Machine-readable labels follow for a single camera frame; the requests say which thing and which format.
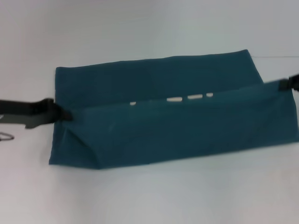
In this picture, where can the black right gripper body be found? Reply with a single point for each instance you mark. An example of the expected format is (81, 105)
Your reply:
(294, 82)

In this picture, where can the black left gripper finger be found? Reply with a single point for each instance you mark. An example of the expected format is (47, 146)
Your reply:
(63, 113)

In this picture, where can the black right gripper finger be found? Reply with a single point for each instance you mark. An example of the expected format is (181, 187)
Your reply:
(283, 84)

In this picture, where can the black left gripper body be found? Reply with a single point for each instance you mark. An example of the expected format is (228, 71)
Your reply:
(25, 112)

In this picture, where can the blue shirt with FREE print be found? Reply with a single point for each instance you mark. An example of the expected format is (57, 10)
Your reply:
(177, 121)

